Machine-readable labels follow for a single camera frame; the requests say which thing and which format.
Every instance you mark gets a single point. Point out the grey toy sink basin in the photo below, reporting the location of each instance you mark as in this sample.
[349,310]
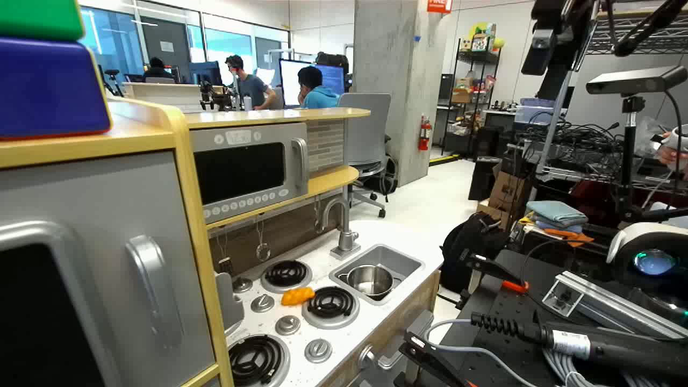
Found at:
[396,264]

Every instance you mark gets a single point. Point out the black stove burner back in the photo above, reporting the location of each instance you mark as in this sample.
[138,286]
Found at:
[284,276]

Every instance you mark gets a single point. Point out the green block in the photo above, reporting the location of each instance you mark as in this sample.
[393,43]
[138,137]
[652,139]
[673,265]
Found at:
[54,19]

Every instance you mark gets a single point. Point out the cardboard box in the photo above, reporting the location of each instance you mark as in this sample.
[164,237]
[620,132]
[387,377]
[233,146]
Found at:
[507,199]

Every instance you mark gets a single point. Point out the grey toy oven door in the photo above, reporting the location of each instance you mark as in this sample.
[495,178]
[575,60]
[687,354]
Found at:
[93,281]

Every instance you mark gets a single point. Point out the wooden toy kitchen frame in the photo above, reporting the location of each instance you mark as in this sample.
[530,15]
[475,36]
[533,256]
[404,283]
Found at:
[178,137]

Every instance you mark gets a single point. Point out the grey office chair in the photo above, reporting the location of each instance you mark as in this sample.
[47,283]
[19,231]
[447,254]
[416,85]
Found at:
[365,152]

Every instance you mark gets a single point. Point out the aluminium extrusion rail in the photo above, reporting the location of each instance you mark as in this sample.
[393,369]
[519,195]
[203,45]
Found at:
[575,296]

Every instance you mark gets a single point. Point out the black backpack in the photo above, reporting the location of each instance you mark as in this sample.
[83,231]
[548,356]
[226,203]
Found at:
[477,234]

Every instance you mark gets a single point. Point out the blue block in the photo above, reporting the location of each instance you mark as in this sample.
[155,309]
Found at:
[49,88]

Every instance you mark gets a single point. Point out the grey toy faucet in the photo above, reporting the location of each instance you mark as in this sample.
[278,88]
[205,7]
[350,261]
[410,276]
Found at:
[346,237]

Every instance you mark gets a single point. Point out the black orange clamp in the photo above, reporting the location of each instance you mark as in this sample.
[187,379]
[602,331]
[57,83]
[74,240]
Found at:
[505,279]

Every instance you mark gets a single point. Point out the black stove burner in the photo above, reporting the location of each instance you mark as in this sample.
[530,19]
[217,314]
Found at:
[259,362]
[284,276]
[331,309]

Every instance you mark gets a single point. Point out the orange toy food object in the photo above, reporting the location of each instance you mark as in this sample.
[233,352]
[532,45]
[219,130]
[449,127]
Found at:
[298,296]

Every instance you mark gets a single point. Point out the person in dark shirt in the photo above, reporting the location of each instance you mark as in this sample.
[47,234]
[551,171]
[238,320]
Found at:
[251,86]

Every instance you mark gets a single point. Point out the toy microwave oven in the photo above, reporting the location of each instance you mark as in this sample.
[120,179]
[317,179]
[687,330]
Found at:
[246,168]

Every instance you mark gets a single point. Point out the black stove burner middle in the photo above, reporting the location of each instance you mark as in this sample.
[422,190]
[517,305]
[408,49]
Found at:
[331,309]

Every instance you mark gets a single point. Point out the black camera on stand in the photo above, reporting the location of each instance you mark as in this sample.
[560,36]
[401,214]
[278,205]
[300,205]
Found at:
[630,86]

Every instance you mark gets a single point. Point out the black stove burner front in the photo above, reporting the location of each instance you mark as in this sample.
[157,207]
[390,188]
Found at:
[259,362]

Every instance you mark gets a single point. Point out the small steel pot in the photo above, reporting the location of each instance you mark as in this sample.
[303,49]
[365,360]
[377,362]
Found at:
[373,281]

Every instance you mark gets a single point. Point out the red fire extinguisher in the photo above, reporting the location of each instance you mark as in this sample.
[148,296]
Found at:
[423,135]

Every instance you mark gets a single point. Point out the person in blue shirt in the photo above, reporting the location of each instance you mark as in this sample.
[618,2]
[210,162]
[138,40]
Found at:
[313,93]

